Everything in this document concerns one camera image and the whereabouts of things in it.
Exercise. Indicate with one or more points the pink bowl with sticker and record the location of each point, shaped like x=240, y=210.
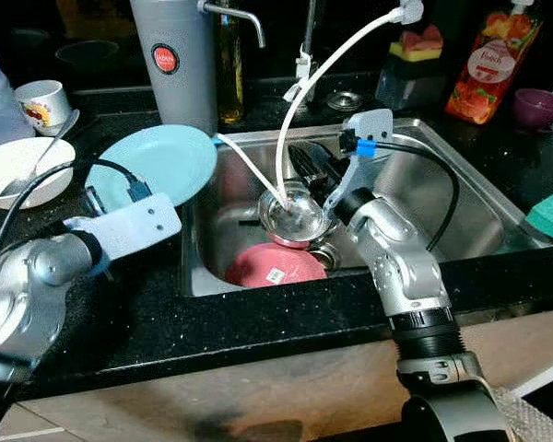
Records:
x=272, y=265

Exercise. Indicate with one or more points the peach juice bottle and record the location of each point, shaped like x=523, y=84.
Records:
x=488, y=74

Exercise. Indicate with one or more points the dark bowl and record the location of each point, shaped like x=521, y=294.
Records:
x=88, y=55

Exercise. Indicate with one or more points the stainless steel sink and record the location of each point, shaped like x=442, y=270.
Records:
x=488, y=212

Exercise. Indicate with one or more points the glass oil bottle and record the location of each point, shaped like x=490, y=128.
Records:
x=229, y=87

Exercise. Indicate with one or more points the chrome faucet spout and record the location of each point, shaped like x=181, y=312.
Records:
x=244, y=16

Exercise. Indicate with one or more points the metal spoon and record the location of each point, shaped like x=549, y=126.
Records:
x=48, y=147

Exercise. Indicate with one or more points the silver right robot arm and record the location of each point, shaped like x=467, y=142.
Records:
x=405, y=267

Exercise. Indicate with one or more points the shiny steel bowl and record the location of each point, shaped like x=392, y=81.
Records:
x=295, y=221

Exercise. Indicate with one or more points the grey cylinder with red logo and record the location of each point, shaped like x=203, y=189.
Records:
x=180, y=87

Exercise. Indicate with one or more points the dark sponge holder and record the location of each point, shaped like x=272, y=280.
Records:
x=410, y=87

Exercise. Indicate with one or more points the teal round plate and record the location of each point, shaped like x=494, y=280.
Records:
x=170, y=157

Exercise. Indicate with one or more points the yellow and pink sponge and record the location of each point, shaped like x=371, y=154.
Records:
x=419, y=51

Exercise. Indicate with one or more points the round metal counter cap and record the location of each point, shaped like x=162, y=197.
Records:
x=345, y=100

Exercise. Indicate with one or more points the chrome tap stem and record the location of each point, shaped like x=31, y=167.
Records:
x=306, y=41

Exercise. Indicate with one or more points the white cup with print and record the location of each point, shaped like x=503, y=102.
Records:
x=41, y=97

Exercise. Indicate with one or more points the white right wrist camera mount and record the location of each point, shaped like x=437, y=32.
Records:
x=373, y=124

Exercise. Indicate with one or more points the purple cup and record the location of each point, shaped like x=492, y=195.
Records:
x=535, y=110

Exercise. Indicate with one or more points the grey mesh sheet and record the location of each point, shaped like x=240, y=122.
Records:
x=525, y=419

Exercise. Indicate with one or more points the white ceramic bowl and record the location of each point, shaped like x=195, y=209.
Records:
x=9, y=161

